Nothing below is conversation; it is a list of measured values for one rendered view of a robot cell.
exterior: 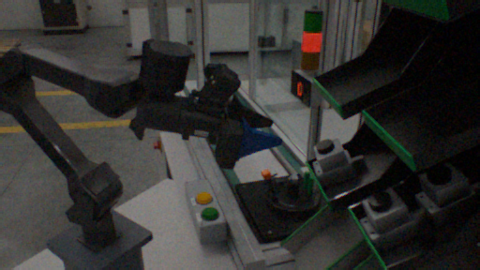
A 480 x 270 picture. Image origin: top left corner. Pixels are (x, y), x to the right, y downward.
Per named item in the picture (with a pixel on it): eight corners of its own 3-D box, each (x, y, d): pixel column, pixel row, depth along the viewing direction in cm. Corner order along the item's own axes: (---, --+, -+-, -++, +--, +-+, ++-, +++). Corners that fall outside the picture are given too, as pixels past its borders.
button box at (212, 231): (200, 246, 98) (199, 225, 95) (185, 199, 116) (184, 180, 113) (227, 240, 100) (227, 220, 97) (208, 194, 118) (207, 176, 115)
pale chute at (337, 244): (311, 305, 71) (294, 294, 69) (293, 254, 83) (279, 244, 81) (439, 206, 65) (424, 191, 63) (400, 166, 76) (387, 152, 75)
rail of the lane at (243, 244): (246, 296, 89) (246, 260, 84) (180, 133, 165) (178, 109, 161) (268, 291, 90) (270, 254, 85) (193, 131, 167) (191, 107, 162)
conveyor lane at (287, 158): (263, 275, 94) (265, 243, 90) (194, 131, 167) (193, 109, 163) (367, 250, 102) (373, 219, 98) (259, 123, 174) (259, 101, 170)
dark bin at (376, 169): (332, 213, 63) (316, 178, 60) (308, 171, 75) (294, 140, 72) (499, 137, 61) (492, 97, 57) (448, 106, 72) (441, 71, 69)
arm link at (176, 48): (95, 108, 58) (101, 31, 52) (127, 91, 65) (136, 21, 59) (160, 139, 56) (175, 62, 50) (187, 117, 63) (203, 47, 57)
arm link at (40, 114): (-36, 81, 67) (-23, 59, 63) (1, 69, 73) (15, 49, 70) (89, 224, 70) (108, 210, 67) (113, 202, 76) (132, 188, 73)
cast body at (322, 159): (322, 189, 68) (307, 157, 65) (317, 174, 72) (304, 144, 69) (369, 172, 67) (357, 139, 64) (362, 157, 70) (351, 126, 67)
